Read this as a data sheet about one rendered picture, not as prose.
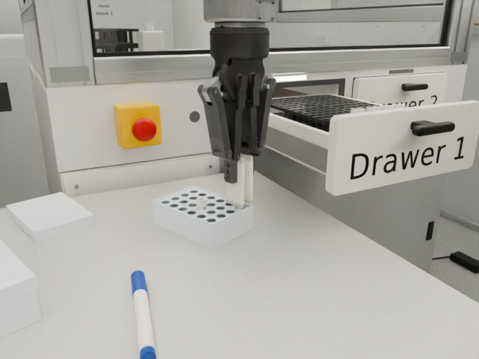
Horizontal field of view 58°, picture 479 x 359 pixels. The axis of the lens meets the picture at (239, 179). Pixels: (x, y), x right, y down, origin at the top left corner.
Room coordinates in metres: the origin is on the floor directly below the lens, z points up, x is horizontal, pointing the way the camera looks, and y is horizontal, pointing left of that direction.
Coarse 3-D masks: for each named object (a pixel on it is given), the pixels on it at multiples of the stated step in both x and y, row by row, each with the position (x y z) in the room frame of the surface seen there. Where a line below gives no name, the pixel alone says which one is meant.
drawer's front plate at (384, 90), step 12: (360, 84) 0.98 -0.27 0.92; (372, 84) 1.00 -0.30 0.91; (384, 84) 1.01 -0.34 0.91; (396, 84) 1.03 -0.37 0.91; (432, 84) 1.08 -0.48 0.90; (444, 84) 1.10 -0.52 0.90; (360, 96) 0.98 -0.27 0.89; (372, 96) 1.00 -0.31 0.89; (384, 96) 1.01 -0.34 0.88; (396, 96) 1.03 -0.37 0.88; (408, 96) 1.05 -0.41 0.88; (420, 96) 1.07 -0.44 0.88; (444, 96) 1.11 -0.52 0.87
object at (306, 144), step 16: (272, 112) 0.92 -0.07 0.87; (272, 128) 0.73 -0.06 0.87; (288, 128) 0.69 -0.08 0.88; (304, 128) 0.65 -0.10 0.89; (272, 144) 0.73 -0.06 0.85; (288, 144) 0.68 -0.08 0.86; (304, 144) 0.64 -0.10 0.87; (320, 144) 0.61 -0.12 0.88; (304, 160) 0.64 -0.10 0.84; (320, 160) 0.61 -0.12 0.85
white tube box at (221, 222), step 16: (176, 192) 0.62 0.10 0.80; (192, 192) 0.64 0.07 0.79; (208, 192) 0.62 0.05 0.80; (160, 208) 0.57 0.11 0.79; (176, 208) 0.56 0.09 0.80; (192, 208) 0.56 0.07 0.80; (208, 208) 0.56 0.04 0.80; (224, 208) 0.57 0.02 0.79; (160, 224) 0.58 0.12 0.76; (176, 224) 0.55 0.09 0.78; (192, 224) 0.53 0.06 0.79; (208, 224) 0.51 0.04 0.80; (224, 224) 0.52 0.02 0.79; (240, 224) 0.55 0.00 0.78; (192, 240) 0.53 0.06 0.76; (208, 240) 0.51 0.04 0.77; (224, 240) 0.52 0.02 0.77
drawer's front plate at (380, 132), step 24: (336, 120) 0.55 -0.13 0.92; (360, 120) 0.57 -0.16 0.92; (384, 120) 0.59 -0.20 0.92; (408, 120) 0.61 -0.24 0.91; (432, 120) 0.63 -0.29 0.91; (456, 120) 0.65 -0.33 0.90; (336, 144) 0.55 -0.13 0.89; (360, 144) 0.57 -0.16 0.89; (384, 144) 0.59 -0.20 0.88; (408, 144) 0.61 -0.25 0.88; (432, 144) 0.63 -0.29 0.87; (456, 144) 0.66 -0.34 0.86; (336, 168) 0.55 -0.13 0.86; (360, 168) 0.57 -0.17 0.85; (408, 168) 0.61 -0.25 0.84; (432, 168) 0.64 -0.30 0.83; (456, 168) 0.66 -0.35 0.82; (336, 192) 0.55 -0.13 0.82
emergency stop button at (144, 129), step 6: (138, 120) 0.71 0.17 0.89; (144, 120) 0.71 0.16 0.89; (150, 120) 0.71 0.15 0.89; (138, 126) 0.70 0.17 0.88; (144, 126) 0.70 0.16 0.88; (150, 126) 0.71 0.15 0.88; (138, 132) 0.70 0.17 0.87; (144, 132) 0.70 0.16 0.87; (150, 132) 0.71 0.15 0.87; (138, 138) 0.70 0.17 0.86; (144, 138) 0.70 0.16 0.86; (150, 138) 0.71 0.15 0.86
